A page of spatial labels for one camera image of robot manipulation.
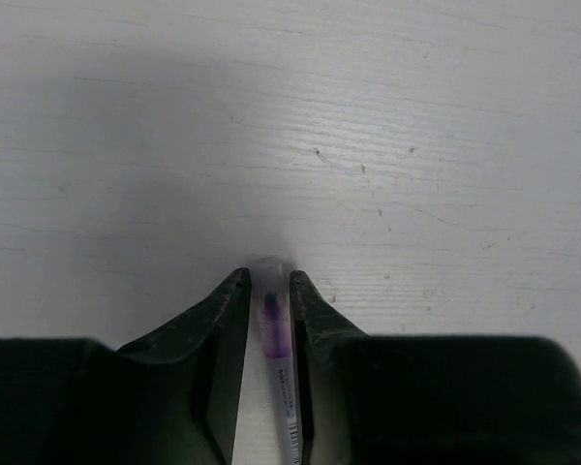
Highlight violet pen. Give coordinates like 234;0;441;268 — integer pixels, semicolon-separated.
250;258;301;464

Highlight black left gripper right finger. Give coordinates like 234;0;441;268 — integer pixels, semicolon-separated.
290;271;581;464

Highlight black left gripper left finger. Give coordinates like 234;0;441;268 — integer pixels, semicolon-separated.
0;268;251;464

